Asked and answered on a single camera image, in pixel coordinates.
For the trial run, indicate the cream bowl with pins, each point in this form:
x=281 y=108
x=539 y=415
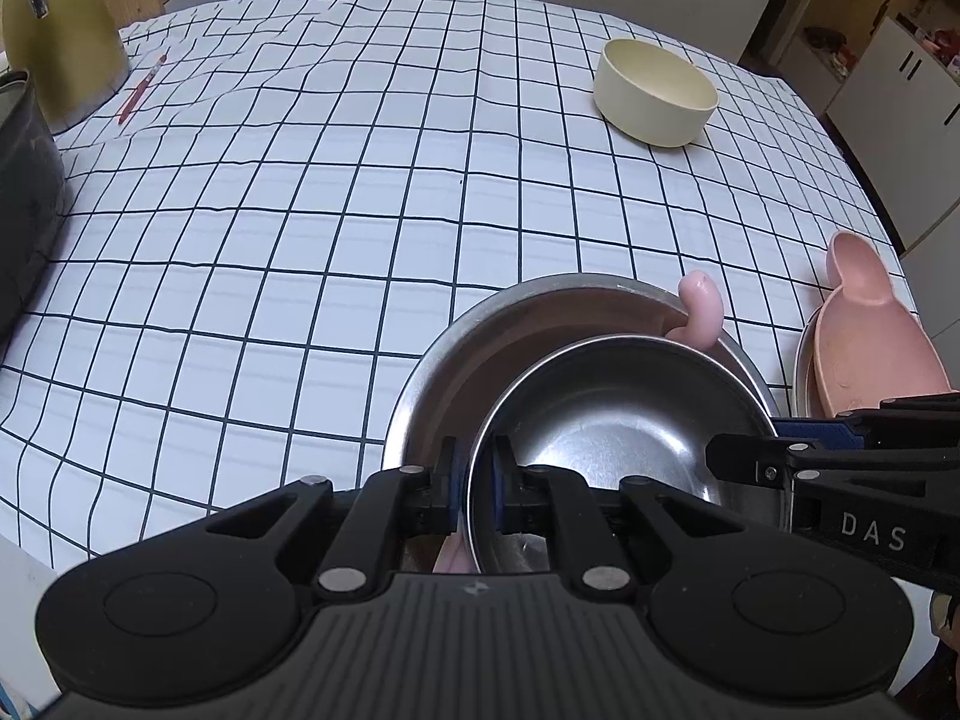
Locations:
x=652 y=90

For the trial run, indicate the pale wooden child seat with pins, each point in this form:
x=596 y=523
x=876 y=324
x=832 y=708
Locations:
x=135 y=4

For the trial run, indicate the black cooking pot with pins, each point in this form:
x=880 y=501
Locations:
x=26 y=202

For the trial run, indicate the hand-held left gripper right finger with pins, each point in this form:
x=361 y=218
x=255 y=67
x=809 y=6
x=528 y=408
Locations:
x=497 y=487

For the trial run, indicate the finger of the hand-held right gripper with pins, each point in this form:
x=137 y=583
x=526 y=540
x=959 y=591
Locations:
x=750 y=457
x=892 y=416

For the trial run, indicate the white checked tablecloth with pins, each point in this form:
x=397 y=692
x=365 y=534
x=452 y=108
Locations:
x=300 y=202

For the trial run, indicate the white cupboard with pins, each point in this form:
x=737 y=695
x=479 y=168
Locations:
x=892 y=112

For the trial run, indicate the colourful printed box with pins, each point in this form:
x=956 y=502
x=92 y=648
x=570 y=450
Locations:
x=930 y=7

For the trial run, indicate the pink bowl with steel liner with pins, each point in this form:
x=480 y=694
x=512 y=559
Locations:
x=622 y=420

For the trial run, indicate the red pen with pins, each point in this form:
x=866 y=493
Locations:
x=141 y=90

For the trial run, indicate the white round plate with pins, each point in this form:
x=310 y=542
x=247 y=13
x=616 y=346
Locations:
x=802 y=367

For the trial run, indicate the pink bear-shaped plate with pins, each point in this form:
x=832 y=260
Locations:
x=862 y=345

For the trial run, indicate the olive green kettle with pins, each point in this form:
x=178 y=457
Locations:
x=67 y=37

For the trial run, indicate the large steel bowl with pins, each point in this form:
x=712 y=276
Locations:
x=450 y=367

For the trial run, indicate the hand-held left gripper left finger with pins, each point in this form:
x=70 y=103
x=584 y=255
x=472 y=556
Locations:
x=450 y=484

